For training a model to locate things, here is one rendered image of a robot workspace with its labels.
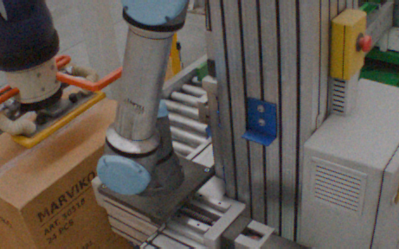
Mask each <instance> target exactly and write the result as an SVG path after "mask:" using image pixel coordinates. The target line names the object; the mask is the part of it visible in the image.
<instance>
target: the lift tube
mask: <svg viewBox="0 0 399 249"><path fill-rule="evenodd" d="M1 1H2V2H3V6H4V8H5V10H6V11H5V12H6V15H7V21H4V20H3V19H2V18H1V17H0V54H15V53H19V52H23V51H27V50H29V49H32V48H35V47H38V46H39V45H42V44H43V43H44V42H46V41H47V40H48V39H49V38H51V37H52V35H53V33H54V31H55V26H54V19H53V17H52V13H50V10H49V8H48V6H47V5H46V0H1ZM59 50H60V45H59V47H58V48H57V49H56V50H55V51H54V52H53V53H52V54H51V55H49V56H48V57H45V58H43V59H42V60H39V61H37V62H33V63H29V64H26V65H22V66H19V67H0V71H1V72H2V71H5V72H16V71H22V70H25V69H29V68H32V67H36V66H39V65H41V64H42V63H45V62H46V61H49V60H51V59H52V58H53V57H54V56H56V55H57V54H58V52H59Z"/></svg>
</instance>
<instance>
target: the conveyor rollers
mask: <svg viewBox="0 0 399 249"><path fill-rule="evenodd" d="M376 11H378V10H373V11H372V12H371V13H370V14H369V15H368V16H366V22H367V21H368V20H369V19H370V18H371V17H372V16H373V14H375V13H376ZM196 79H197V77H194V78H193V80H192V81H191V83H192V86H190V85H186V84H184V85H183V86H182V92H183V93H180V92H176V91H174V92H173V93H172V95H171V99H172V100H173V101H169V100H167V99H163V101H164V102H165V104H166V105H167V109H168V111H170V112H169V114H168V117H169V122H170V123H172V124H174V125H178V126H180V127H184V128H186V129H189V130H191V131H194V132H197V133H202V134H204V135H206V136H208V134H207V133H206V130H205V127H207V125H206V124H203V123H201V122H197V121H195V120H193V119H189V118H186V117H191V118H194V119H198V120H199V116H198V109H196V108H194V107H197V101H198V100H199V98H197V97H200V98H201V97H202V96H204V95H205V94H206V91H204V90H203V84H202V82H201V81H197V80H196ZM198 86H199V87H198ZM200 87H201V88H200ZM184 93H187V94H189V95H186V94H184ZM190 95H191V96H190ZM195 96H196V97H195ZM174 101H178V102H180V103H183V104H186V105H189V106H186V105H181V104H179V103H177V102H174ZM192 106H194V107H192ZM172 112H176V113H179V114H182V115H184V116H186V117H181V116H179V115H176V114H174V113H172ZM170 128H171V136H172V137H174V138H178V139H180V140H182V141H184V142H186V143H189V144H194V145H196V146H200V145H201V144H203V143H204V142H205V141H206V137H202V136H200V135H197V134H195V133H191V132H189V131H185V130H183V129H180V128H178V127H174V126H171V125H170ZM172 142H173V147H174V152H175V153H177V154H181V155H183V156H188V155H189V154H191V153H192V152H193V151H194V150H195V148H193V147H190V146H189V145H187V144H180V143H179V142H177V141H174V140H172Z"/></svg>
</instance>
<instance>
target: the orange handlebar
mask: <svg viewBox="0 0 399 249"><path fill-rule="evenodd" d="M70 61H71V57H70V56H69V55H68V54H60V55H58V56H56V57H55V62H56V65H57V70H58V69H60V68H61V67H64V66H66V65H67V64H68V63H69V62H70ZM121 71H122V66H121V67H120V68H119V69H116V70H115V71H113V72H112V73H110V74H108V75H107V76H106V77H104V78H103V79H102V80H99V81H97V82H96V83H94V82H92V81H87V80H84V79H80V78H76V77H73V76H71V75H69V74H64V73H60V72H57V75H56V79H57V80H59V81H60V82H63V83H68V84H69V85H72V86H78V87H80V88H83V89H85V90H89V91H92V92H95V91H96V90H97V91H100V90H101V89H103V88H105V87H106V86H108V85H109V84H112V83H113V82H114V81H115V80H116V79H119V78H120V76H121ZM7 89H10V85H7V86H5V87H4V88H2V89H1V90H0V93H4V91H6V90H7ZM19 92H20V90H19V89H18V88H16V87H15V88H12V89H11V90H10V91H9V92H7V93H5V94H3V95H2V96H1V97H0V105H1V104H2V103H3V102H4V101H6V100H9V99H11V97H13V96H16V95H17V94H18V93H19Z"/></svg>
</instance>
